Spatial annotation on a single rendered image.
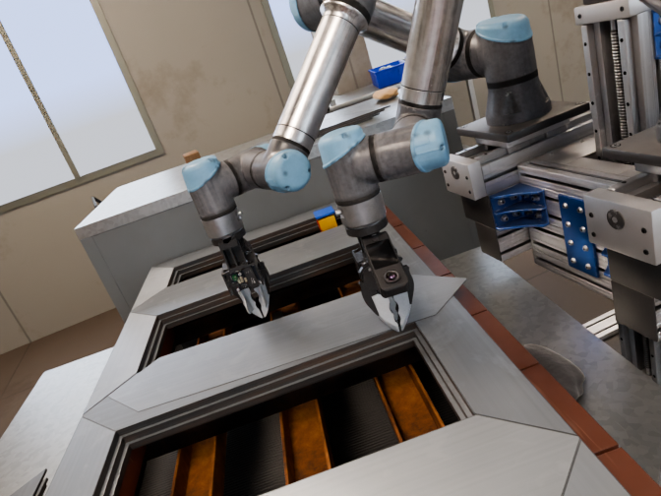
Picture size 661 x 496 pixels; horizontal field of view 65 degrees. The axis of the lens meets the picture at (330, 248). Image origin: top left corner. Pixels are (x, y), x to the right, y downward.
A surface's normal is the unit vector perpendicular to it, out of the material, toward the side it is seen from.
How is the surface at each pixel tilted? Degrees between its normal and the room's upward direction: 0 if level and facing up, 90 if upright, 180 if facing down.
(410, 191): 90
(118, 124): 90
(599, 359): 0
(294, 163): 90
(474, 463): 0
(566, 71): 90
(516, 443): 0
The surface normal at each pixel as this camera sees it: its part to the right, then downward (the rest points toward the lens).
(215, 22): 0.29, 0.28
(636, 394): -0.30, -0.88
